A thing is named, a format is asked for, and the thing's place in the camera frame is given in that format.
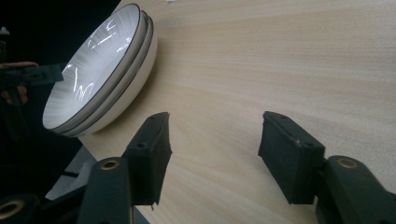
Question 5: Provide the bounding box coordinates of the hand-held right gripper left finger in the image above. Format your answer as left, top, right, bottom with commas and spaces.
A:
121, 111, 173, 210

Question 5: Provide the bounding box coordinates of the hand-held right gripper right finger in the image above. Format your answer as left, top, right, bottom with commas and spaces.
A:
258, 110, 327, 205

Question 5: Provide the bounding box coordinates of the white ribbed plate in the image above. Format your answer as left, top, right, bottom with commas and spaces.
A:
64, 17, 159, 138
42, 3, 148, 131
51, 10, 155, 135

